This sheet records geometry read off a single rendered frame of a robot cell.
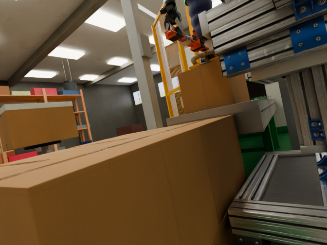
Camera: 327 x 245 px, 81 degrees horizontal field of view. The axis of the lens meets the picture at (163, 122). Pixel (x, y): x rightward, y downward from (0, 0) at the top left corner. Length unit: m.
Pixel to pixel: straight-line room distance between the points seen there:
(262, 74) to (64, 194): 0.81
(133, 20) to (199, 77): 1.56
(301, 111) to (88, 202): 0.89
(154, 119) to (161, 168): 2.00
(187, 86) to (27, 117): 1.51
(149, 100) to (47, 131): 1.20
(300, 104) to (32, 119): 2.09
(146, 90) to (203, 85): 1.18
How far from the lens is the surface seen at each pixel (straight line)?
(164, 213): 0.52
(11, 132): 2.14
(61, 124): 2.27
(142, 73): 2.59
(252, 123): 1.36
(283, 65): 0.90
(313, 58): 0.90
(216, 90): 1.47
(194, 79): 1.54
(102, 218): 0.38
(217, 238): 0.85
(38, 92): 7.73
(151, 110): 2.50
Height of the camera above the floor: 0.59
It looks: level
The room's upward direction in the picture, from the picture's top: 12 degrees counter-clockwise
